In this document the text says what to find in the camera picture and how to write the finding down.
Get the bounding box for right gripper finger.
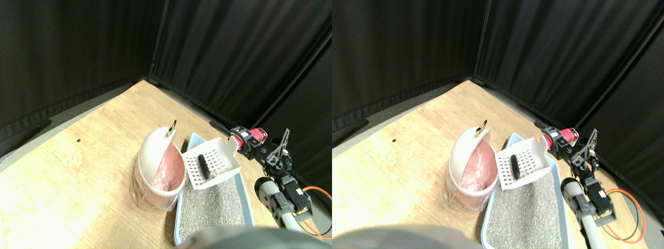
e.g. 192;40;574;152
230;126;256;157
544;126;565;155

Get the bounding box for white scoop with red handle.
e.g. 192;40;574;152
181;127;268;190
495;127;578;190

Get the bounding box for blue litter tray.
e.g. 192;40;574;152
481;132;571;249
174;132;256;247

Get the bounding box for white bin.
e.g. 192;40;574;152
129;120;188;211
445;120;499;211

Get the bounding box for orange wire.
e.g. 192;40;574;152
300;185;332;240
604;187;647;244

